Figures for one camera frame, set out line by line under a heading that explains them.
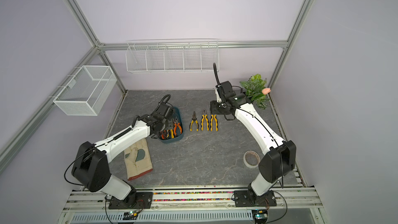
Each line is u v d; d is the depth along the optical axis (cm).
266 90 81
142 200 74
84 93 82
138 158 87
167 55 98
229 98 57
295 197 76
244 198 74
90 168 43
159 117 67
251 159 87
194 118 103
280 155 42
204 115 105
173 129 96
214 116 104
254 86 91
